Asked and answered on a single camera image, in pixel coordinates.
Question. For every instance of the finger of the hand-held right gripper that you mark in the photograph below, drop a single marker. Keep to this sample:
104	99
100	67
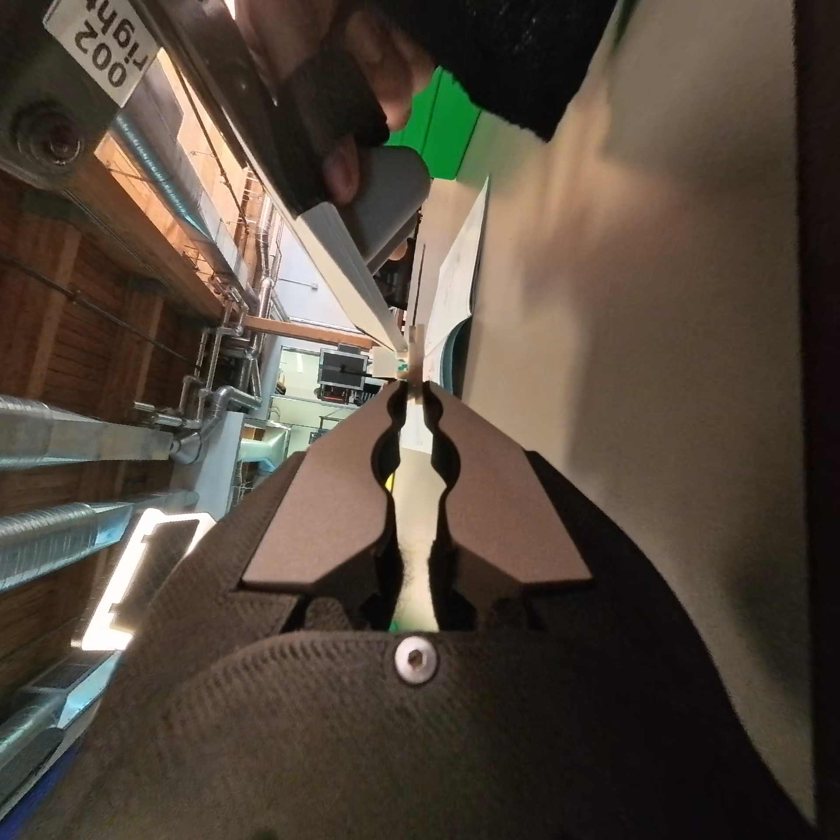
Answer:
364	269
341	275

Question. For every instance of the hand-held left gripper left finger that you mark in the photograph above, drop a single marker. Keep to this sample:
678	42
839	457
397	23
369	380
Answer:
315	518

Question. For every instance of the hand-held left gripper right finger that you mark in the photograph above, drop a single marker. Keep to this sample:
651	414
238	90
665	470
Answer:
512	518

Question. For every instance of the white lego assembly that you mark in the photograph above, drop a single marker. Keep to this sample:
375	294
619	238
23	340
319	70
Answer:
413	354

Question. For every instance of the person's right hand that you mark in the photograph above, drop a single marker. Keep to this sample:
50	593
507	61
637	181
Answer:
394	79

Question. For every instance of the wooden ceiling beam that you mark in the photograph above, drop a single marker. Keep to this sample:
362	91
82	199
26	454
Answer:
295	326

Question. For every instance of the open instruction booklet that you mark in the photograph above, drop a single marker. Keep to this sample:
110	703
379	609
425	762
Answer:
459	275

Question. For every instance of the ceiling light panel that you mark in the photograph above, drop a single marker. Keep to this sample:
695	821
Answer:
151	571

